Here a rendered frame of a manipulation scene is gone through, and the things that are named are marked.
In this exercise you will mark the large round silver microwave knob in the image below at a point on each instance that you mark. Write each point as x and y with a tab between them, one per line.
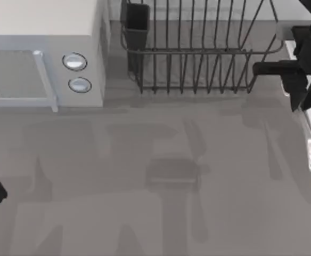
74	62

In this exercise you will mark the pale microwave oven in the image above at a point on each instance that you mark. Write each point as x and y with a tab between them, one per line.
38	16

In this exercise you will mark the dark utensil holder cup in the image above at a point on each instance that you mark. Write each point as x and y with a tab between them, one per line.
137	38

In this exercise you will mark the microwave door with mesh window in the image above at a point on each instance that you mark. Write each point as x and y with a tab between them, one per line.
11	74

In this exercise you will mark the small round silver microwave knob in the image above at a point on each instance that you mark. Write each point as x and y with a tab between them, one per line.
79	84

